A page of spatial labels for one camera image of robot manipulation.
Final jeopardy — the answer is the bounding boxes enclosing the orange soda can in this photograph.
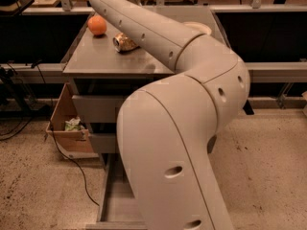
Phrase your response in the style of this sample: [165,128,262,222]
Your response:
[112,33,138,53]

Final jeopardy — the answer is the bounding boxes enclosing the grey top drawer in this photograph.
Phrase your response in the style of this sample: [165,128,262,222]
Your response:
[72,95,125,123]

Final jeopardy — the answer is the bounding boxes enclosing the cardboard box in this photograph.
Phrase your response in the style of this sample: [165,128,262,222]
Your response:
[46,83,97,159]

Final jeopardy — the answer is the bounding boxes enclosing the grey middle drawer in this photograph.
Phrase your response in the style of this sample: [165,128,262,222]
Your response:
[88,133,117,153]

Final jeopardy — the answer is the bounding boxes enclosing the grey drawer cabinet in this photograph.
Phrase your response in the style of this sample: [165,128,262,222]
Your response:
[62,5,231,165]

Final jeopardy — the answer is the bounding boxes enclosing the orange fruit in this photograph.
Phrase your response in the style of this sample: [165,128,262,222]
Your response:
[87,15,106,35]

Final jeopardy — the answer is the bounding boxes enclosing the crumpled paper in box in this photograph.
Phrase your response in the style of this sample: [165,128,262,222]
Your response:
[64,117,84,131]

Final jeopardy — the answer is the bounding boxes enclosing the white bowl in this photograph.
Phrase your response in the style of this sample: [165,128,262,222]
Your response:
[184,22,212,35]

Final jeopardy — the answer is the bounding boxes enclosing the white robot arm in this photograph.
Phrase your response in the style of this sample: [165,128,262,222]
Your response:
[90,0,250,230]

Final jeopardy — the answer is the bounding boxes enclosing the black floor cable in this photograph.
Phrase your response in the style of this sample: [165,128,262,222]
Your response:
[30,59,101,207]

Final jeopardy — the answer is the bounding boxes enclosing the grey open bottom drawer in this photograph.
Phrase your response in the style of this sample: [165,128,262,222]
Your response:
[85,153,147,230]

